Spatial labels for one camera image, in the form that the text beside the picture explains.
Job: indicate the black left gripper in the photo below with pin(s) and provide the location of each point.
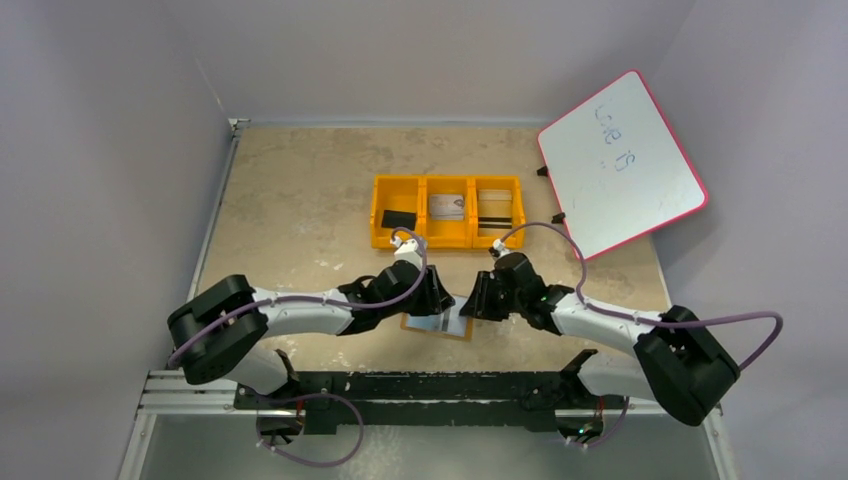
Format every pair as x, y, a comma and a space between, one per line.
427, 291

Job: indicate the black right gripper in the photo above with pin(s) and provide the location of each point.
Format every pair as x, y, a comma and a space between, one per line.
486, 297

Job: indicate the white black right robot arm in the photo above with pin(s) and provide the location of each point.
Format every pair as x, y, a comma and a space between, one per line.
668, 358

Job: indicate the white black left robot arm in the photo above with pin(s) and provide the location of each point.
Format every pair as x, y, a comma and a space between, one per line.
216, 335

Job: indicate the striped card in holder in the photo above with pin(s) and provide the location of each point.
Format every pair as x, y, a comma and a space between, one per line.
448, 323

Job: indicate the black card in bin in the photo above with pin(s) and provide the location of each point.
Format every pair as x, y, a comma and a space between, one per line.
392, 219

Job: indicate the silver striped card middle bin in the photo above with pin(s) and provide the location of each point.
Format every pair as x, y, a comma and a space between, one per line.
446, 207

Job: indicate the yellow plastic sorting bin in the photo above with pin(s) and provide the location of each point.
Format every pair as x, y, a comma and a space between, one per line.
410, 193

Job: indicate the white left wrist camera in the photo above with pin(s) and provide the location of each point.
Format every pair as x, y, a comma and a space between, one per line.
409, 251

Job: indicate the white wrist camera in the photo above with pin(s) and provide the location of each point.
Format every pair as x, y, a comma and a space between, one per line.
409, 251
498, 249

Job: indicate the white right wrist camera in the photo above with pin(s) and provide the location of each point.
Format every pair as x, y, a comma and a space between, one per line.
498, 249

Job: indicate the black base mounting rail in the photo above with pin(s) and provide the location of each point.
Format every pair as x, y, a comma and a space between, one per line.
536, 401

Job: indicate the white board with pink frame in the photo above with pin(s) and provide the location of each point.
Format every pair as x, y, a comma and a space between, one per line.
617, 168

